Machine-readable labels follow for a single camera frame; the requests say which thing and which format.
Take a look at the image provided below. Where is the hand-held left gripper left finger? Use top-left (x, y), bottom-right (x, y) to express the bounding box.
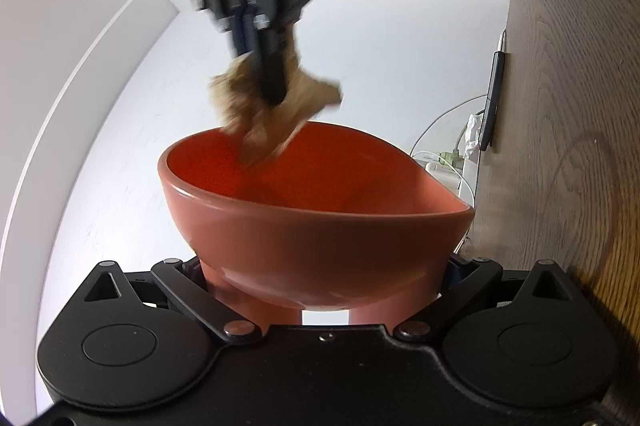
top-left (82, 257), bottom-right (262, 345)

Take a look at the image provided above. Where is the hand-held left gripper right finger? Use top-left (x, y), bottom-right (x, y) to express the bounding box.
top-left (394, 255), bottom-right (572, 345)

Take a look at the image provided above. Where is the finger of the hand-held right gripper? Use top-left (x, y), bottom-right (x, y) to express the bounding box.
top-left (252, 12), bottom-right (302, 108)
top-left (219, 2), bottom-right (257, 58)

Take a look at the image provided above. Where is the orange footed bowl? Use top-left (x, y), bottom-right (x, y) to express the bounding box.
top-left (157, 122), bottom-right (476, 327)

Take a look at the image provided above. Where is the white power strip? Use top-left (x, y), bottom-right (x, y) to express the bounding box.
top-left (414, 150), bottom-right (475, 189)

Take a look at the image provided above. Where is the crumpled white tissue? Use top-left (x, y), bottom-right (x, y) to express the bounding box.
top-left (462, 113), bottom-right (485, 160)

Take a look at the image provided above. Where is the grey charging cable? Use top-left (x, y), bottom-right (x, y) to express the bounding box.
top-left (411, 94), bottom-right (489, 158)

